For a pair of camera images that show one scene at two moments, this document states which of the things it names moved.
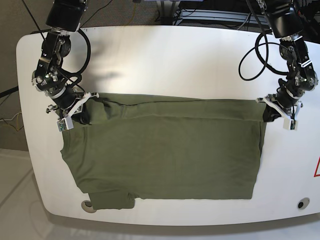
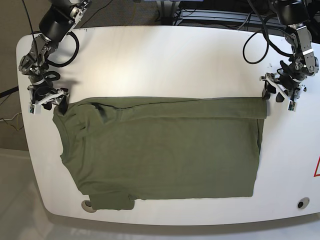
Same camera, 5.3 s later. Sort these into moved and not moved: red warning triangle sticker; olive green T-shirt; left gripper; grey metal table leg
Moved: left gripper
Not moved: grey metal table leg; olive green T-shirt; red warning triangle sticker
